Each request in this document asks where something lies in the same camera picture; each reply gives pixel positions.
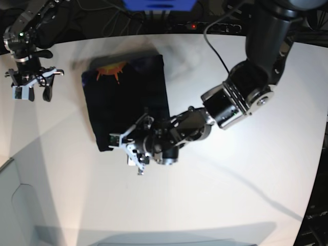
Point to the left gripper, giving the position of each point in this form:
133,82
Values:
133,142

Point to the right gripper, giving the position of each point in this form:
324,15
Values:
43,77

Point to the black T-shirt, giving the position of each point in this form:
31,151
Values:
119,89

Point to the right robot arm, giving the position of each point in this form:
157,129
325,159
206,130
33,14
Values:
20,39

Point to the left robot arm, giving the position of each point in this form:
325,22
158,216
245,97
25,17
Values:
249,85

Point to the black power strip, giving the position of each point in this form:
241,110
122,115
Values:
199,27

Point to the blue plastic box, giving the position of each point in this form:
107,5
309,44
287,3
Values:
160,5

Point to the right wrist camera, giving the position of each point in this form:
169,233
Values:
20,92

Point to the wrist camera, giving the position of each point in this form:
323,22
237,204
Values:
113,140
20,92

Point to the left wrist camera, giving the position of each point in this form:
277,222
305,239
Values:
113,140

